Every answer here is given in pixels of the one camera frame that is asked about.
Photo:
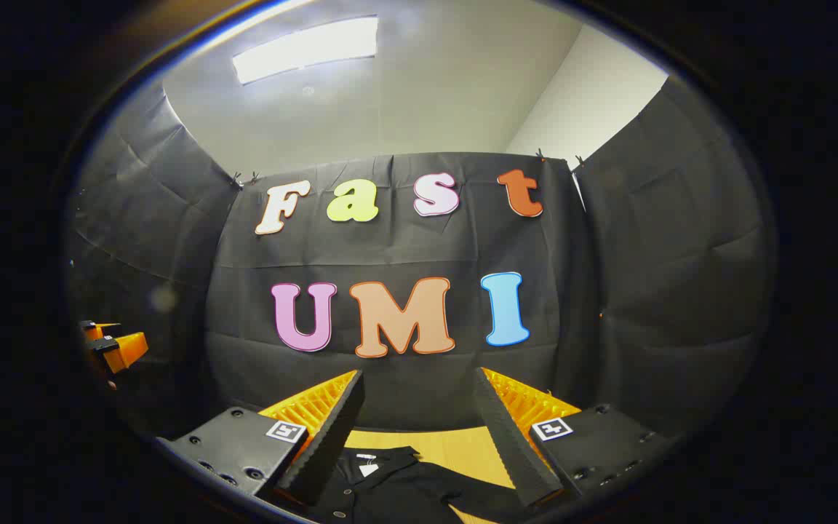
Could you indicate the rectangular ceiling light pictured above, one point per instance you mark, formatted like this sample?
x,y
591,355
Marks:
x,y
306,49

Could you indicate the black backdrop cloth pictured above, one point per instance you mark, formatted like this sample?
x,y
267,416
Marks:
x,y
404,247

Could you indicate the black button shirt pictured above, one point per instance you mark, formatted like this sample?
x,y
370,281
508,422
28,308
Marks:
x,y
404,487

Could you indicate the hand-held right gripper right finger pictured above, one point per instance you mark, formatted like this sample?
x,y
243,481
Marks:
x,y
510,437

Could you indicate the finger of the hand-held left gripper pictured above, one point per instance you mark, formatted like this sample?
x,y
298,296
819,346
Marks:
x,y
124,351
95,329

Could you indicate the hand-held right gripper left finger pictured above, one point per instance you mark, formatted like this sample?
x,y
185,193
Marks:
x,y
332,437

